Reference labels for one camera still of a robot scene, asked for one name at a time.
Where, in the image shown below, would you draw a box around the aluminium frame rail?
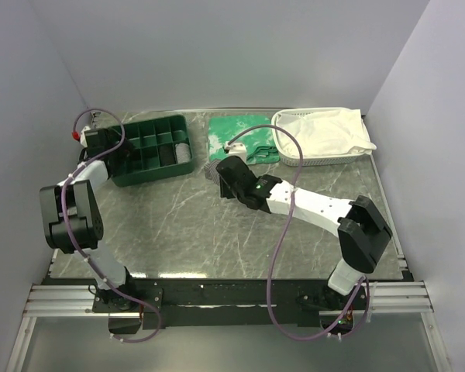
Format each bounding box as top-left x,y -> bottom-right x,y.
22,285 -> 95,318

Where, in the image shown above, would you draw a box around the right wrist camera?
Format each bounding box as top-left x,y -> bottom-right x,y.
223,143 -> 247,163

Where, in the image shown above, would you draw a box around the white cloth in basket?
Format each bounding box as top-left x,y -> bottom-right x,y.
274,108 -> 377,160

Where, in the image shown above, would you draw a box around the rolled black underwear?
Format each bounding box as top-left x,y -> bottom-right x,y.
158,143 -> 176,167

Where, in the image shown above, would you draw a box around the white plastic basket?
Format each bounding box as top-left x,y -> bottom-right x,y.
270,107 -> 369,167

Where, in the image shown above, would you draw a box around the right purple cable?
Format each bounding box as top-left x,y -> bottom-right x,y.
223,125 -> 371,342

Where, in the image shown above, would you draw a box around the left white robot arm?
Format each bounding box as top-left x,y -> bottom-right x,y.
40,126 -> 139,312

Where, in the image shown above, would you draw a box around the rolled grey striped underwear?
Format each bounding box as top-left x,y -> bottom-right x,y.
174,143 -> 191,164

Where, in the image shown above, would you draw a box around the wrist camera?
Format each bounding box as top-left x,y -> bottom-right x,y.
71,126 -> 98,148
223,143 -> 247,163

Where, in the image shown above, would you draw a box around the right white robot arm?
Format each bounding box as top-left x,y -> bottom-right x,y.
212,156 -> 393,309

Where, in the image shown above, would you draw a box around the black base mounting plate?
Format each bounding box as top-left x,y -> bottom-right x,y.
92,278 -> 367,333

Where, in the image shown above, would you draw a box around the green compartment organizer tray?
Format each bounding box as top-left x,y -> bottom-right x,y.
112,115 -> 195,188

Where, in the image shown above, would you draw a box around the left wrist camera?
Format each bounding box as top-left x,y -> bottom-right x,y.
71,126 -> 98,148

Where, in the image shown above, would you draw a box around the green white patterned underwear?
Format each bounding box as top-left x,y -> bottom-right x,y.
208,115 -> 280,165

